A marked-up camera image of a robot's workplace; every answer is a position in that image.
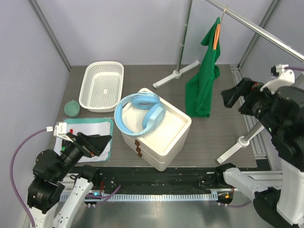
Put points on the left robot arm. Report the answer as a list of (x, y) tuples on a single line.
[(50, 170)]

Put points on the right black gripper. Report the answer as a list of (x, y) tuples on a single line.
[(251, 88)]

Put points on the white stacked storage box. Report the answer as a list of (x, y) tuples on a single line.
[(162, 145)]

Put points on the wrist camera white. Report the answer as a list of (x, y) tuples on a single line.
[(59, 131), (283, 77)]

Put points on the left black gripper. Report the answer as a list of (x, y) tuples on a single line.
[(90, 145)]

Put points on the green t shirt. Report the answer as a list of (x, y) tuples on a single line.
[(199, 89)]

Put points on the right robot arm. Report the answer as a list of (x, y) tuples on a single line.
[(281, 113)]

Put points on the green plastic cup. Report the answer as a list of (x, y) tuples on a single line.
[(72, 108)]

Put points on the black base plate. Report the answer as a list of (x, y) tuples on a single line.
[(149, 181)]

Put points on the orange clothes hanger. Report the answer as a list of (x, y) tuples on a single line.
[(217, 31)]

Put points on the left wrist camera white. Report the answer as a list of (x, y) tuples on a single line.
[(59, 131)]

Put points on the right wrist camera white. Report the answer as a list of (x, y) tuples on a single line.
[(283, 77)]

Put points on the white perforated plastic basket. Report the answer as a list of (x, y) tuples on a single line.
[(102, 86)]

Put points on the metal clothes rack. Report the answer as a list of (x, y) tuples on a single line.
[(259, 30)]

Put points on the white slotted cable duct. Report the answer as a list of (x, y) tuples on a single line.
[(213, 196)]

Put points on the light blue headphones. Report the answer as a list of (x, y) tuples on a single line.
[(144, 106)]

